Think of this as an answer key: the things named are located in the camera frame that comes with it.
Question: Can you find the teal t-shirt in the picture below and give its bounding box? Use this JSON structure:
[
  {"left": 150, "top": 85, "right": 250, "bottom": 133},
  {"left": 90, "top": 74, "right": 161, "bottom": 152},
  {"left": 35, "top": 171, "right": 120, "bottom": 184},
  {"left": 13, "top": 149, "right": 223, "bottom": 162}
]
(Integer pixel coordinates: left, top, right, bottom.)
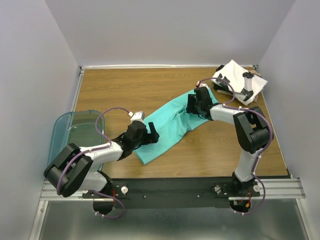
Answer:
[{"left": 134, "top": 90, "right": 208, "bottom": 165}]

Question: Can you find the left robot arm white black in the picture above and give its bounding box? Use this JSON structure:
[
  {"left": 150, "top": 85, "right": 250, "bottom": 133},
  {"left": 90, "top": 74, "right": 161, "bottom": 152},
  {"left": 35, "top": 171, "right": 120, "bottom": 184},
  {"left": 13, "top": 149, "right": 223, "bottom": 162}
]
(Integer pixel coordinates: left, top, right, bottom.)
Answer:
[{"left": 43, "top": 120, "right": 160, "bottom": 198}]

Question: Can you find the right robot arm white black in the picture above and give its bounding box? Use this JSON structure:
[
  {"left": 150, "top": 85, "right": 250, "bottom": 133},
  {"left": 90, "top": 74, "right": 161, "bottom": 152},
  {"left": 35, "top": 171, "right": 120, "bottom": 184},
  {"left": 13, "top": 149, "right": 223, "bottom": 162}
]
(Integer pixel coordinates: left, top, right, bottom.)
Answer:
[{"left": 186, "top": 86, "right": 274, "bottom": 196}]

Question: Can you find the white black folded t-shirt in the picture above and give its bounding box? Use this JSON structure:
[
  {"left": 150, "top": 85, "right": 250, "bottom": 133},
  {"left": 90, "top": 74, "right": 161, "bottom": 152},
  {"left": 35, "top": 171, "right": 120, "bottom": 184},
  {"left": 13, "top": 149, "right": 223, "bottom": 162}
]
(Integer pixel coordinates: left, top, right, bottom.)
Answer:
[{"left": 211, "top": 60, "right": 268, "bottom": 106}]

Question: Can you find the clear blue plastic bin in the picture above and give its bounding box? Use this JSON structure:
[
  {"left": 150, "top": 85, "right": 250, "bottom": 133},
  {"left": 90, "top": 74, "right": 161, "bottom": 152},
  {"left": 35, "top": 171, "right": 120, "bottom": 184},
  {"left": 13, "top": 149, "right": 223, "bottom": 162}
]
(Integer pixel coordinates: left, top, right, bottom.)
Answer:
[{"left": 48, "top": 110, "right": 105, "bottom": 164}]

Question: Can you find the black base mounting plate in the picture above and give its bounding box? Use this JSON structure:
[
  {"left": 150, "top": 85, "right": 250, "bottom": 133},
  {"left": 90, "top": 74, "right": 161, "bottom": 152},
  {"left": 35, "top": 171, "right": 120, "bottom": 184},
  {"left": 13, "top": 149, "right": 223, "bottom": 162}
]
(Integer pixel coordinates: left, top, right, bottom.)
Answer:
[{"left": 82, "top": 177, "right": 260, "bottom": 213}]

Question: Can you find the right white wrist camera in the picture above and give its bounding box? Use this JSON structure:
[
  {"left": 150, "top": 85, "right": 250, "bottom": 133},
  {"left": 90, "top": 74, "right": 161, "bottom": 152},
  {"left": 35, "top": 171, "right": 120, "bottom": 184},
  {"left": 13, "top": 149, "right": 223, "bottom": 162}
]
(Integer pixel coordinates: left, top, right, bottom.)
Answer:
[{"left": 197, "top": 83, "right": 209, "bottom": 89}]

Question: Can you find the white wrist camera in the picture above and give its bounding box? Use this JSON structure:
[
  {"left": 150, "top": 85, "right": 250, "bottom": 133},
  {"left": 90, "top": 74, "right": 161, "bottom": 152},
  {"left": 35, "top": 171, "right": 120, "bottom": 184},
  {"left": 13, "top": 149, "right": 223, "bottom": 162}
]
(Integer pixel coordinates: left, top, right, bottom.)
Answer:
[
  {"left": 197, "top": 83, "right": 209, "bottom": 89},
  {"left": 130, "top": 111, "right": 145, "bottom": 123}
]

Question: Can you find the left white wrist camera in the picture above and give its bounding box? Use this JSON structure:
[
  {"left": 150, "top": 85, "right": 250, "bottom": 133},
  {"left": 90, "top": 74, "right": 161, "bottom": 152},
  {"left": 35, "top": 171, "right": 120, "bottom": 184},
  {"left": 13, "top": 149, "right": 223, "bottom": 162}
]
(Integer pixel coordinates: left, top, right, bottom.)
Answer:
[{"left": 130, "top": 111, "right": 145, "bottom": 123}]

